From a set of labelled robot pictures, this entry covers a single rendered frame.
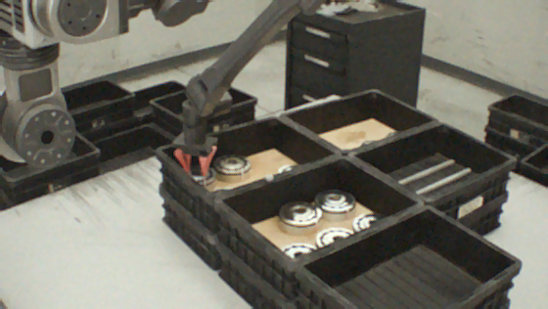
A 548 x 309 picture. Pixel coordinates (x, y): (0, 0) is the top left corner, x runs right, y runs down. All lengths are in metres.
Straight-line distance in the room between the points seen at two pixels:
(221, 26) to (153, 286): 3.86
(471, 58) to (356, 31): 2.18
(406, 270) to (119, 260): 0.73
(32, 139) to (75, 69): 3.30
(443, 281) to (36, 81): 0.98
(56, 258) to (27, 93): 0.54
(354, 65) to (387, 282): 1.82
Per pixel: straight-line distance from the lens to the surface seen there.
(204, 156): 1.66
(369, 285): 1.42
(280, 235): 1.55
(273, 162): 1.86
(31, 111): 1.34
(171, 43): 5.02
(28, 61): 1.30
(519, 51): 4.89
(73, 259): 1.73
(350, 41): 3.06
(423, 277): 1.46
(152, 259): 1.70
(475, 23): 5.05
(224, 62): 1.53
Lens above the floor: 1.70
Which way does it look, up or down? 27 degrees down
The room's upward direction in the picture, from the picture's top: 2 degrees clockwise
